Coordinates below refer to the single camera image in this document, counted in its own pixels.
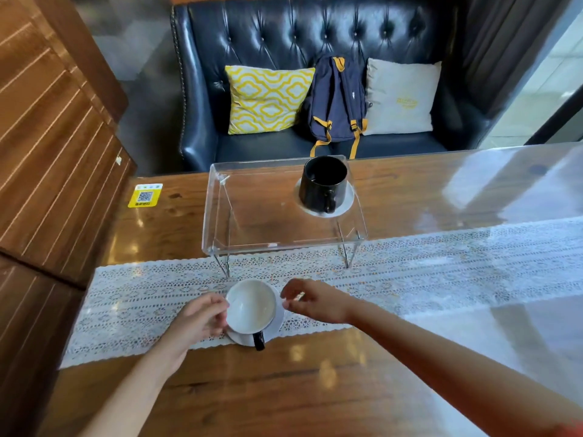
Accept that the clear acrylic riser shelf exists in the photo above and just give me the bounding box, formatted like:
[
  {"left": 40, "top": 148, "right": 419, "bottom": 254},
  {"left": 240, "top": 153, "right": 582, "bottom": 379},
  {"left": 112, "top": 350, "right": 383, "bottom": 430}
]
[{"left": 202, "top": 155, "right": 369, "bottom": 279}]

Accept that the black mug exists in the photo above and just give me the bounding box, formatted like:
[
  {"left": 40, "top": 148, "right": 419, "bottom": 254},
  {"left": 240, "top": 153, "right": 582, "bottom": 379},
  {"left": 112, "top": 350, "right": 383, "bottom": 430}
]
[{"left": 299, "top": 155, "right": 349, "bottom": 214}]

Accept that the navy backpack with yellow straps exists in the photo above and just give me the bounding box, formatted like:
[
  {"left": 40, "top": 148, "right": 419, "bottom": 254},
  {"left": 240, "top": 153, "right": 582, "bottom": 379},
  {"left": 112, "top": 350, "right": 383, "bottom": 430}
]
[{"left": 306, "top": 56, "right": 370, "bottom": 160}]

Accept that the grey cushion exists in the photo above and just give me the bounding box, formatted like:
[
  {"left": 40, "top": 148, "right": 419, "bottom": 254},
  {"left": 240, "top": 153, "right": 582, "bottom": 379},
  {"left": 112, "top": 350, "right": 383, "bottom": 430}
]
[{"left": 363, "top": 58, "right": 442, "bottom": 136}]

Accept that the person's left hand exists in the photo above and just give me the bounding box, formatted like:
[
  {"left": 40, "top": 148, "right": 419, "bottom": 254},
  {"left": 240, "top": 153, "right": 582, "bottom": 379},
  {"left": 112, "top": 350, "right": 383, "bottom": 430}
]
[{"left": 166, "top": 293, "right": 230, "bottom": 361}]

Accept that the white lace table runner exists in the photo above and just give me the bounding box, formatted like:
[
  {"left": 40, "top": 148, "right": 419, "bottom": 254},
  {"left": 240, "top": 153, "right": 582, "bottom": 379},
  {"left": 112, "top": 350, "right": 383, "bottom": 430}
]
[{"left": 59, "top": 217, "right": 583, "bottom": 370}]

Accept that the person's right hand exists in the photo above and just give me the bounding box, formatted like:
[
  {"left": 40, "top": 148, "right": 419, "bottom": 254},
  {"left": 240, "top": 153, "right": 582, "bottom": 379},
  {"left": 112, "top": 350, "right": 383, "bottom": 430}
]
[{"left": 281, "top": 278, "right": 361, "bottom": 325}]

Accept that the dark blue tufted leather sofa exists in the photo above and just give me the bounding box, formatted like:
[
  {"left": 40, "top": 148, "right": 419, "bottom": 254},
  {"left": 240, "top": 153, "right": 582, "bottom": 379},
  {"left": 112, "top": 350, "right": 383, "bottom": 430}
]
[{"left": 170, "top": 0, "right": 497, "bottom": 173}]

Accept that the person's left forearm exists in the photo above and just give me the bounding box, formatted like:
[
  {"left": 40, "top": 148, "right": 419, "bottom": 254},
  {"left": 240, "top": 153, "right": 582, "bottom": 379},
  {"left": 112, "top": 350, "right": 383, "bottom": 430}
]
[{"left": 77, "top": 340, "right": 189, "bottom": 437}]

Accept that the yellow patterned cushion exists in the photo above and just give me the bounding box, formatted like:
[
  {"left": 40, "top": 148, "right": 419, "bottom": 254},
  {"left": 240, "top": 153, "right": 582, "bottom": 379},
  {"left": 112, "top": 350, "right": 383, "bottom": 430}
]
[{"left": 224, "top": 65, "right": 316, "bottom": 135}]

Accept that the black window frame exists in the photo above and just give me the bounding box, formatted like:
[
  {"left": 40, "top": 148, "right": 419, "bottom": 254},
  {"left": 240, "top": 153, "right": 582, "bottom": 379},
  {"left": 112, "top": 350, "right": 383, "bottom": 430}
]
[{"left": 524, "top": 86, "right": 583, "bottom": 146}]

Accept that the white cup with black handle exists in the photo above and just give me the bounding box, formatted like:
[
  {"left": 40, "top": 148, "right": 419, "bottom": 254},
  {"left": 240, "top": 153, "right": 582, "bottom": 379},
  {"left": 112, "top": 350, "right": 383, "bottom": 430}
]
[{"left": 225, "top": 279, "right": 279, "bottom": 352}]

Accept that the wooden slatted partition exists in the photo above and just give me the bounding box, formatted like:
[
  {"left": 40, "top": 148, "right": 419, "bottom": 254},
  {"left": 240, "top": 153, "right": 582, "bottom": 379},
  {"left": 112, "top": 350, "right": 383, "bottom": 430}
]
[{"left": 0, "top": 0, "right": 137, "bottom": 437}]

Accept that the dark grey curtain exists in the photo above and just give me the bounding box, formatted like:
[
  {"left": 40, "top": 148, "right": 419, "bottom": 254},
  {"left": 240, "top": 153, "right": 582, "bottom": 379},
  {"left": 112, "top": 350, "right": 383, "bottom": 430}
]
[{"left": 460, "top": 0, "right": 577, "bottom": 120}]

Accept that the person's right forearm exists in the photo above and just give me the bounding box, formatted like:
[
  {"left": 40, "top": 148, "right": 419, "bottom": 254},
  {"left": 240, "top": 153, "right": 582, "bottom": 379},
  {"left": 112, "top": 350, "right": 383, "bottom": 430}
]
[{"left": 348, "top": 301, "right": 583, "bottom": 437}]

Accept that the yellow square sticker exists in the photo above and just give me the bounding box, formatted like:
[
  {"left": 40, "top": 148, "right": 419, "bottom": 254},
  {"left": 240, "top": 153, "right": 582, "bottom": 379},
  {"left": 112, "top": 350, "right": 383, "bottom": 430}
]
[{"left": 128, "top": 183, "right": 163, "bottom": 209}]

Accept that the white saucer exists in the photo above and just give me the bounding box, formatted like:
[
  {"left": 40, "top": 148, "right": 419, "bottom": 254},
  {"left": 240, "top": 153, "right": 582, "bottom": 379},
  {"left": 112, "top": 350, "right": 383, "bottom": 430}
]
[
  {"left": 225, "top": 309, "right": 285, "bottom": 347},
  {"left": 294, "top": 177, "right": 355, "bottom": 218}
]

